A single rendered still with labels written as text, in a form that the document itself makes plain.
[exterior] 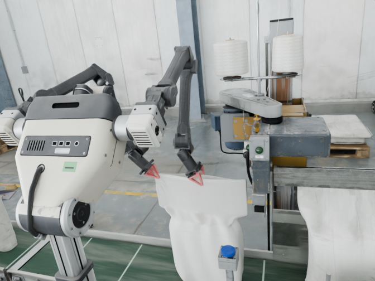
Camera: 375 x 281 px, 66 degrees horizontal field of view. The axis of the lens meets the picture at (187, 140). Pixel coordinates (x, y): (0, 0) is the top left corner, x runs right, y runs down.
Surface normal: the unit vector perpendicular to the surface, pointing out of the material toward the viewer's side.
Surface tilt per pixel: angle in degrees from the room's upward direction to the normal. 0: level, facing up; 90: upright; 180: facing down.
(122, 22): 90
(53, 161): 50
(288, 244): 90
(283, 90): 90
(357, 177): 90
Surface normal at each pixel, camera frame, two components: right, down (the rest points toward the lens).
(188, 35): -0.29, 0.35
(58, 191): -0.29, -0.33
